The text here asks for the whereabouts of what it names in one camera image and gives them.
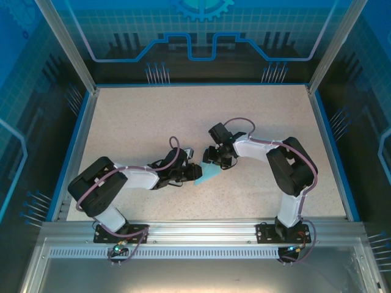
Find light blue paper sheet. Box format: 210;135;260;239
192;146;223;186

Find grey metal tray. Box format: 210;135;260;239
20;237;387;293

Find aluminium mounting rail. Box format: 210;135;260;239
40;217;366;245

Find slotted metal cable duct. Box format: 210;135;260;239
48;247;360;259

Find aluminium side rail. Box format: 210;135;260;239
50;88;100;223
305;85;361;223

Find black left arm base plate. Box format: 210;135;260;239
93;223;150;244

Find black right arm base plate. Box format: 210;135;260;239
255;222;310;244

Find aluminium frame post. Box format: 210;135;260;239
34;0;100;95
306;0;367;95

